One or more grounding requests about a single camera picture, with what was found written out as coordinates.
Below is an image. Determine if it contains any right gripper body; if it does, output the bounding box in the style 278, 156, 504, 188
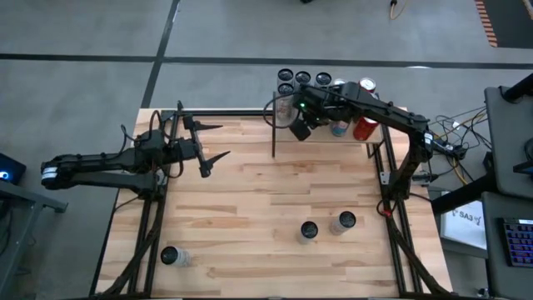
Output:
297, 82, 353, 126

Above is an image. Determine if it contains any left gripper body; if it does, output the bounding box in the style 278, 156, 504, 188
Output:
168, 137, 204, 164

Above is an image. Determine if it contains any Celsius Arctic Vibe can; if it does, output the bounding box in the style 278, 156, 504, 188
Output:
294, 70, 312, 88

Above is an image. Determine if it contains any Celsius Tropical Vibe can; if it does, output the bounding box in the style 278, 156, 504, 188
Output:
296, 220, 320, 245

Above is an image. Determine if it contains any grey metal stand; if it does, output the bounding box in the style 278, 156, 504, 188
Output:
0, 178, 69, 300

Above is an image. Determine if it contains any black box with blue light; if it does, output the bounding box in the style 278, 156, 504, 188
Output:
0, 152, 27, 187

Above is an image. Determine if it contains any white printed sign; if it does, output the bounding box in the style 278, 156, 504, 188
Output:
440, 199, 488, 251

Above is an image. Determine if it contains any black mat with orange stripes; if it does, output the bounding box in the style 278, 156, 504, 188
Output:
474, 0, 533, 48

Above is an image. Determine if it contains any backlit black keyboard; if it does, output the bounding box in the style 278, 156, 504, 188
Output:
501, 217, 533, 268

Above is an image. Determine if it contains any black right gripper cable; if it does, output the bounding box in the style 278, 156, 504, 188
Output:
262, 102, 301, 130

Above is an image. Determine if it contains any black aluminium table frame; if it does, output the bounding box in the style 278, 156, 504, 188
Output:
89, 92, 453, 299

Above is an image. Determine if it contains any yellow cable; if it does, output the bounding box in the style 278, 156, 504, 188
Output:
389, 0, 411, 21
453, 164, 470, 187

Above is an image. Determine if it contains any black cable tangle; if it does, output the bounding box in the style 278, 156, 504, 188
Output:
428, 106, 491, 187

